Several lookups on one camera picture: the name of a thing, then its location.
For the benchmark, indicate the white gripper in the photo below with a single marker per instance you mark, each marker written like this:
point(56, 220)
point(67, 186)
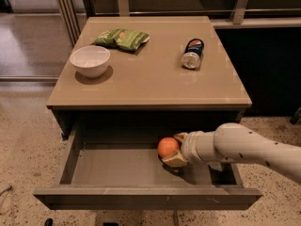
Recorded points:
point(189, 146)

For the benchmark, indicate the orange fruit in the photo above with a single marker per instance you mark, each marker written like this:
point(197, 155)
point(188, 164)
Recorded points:
point(167, 146)

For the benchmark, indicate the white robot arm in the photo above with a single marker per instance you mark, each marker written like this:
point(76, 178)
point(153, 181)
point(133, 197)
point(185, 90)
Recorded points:
point(235, 143)

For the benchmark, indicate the grey drawer cabinet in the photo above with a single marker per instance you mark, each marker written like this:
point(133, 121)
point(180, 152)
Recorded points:
point(153, 77)

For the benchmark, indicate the open grey top drawer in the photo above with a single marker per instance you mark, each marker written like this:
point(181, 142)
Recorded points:
point(115, 167)

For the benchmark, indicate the blue pepsi can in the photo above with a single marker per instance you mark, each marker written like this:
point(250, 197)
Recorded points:
point(192, 54)

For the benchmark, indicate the white ceramic bowl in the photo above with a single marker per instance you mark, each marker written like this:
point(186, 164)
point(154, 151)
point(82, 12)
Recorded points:
point(91, 61)

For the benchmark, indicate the green chip bag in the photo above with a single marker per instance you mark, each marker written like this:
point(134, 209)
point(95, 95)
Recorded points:
point(124, 39)

